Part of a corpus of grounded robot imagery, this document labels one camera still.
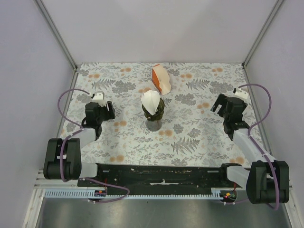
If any white paper coffee filter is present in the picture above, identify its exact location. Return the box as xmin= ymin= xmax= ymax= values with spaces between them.
xmin=141 ymin=90 xmax=160 ymax=115

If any green glass coffee dripper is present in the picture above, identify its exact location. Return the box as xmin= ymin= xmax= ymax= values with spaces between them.
xmin=142 ymin=98 xmax=165 ymax=122

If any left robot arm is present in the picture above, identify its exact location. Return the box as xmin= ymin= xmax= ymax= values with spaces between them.
xmin=43 ymin=101 xmax=115 ymax=187

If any orange coffee filter box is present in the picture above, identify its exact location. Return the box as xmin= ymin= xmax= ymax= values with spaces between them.
xmin=152 ymin=64 xmax=171 ymax=95

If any floral patterned tablecloth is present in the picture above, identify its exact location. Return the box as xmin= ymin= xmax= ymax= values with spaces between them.
xmin=61 ymin=63 xmax=250 ymax=167

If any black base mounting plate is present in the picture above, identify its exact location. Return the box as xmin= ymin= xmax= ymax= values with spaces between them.
xmin=77 ymin=163 xmax=235 ymax=195

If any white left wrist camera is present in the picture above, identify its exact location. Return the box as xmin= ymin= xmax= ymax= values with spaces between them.
xmin=91 ymin=91 xmax=106 ymax=107

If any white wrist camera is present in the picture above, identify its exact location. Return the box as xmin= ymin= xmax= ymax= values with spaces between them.
xmin=91 ymin=91 xmax=106 ymax=107
xmin=233 ymin=87 xmax=249 ymax=102

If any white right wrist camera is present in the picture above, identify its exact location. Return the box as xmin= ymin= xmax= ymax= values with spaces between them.
xmin=233 ymin=87 xmax=249 ymax=102

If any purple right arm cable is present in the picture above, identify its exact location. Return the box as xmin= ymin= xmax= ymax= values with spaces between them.
xmin=224 ymin=83 xmax=280 ymax=211

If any light blue cable duct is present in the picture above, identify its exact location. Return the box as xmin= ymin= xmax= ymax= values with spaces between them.
xmin=44 ymin=189 xmax=225 ymax=199

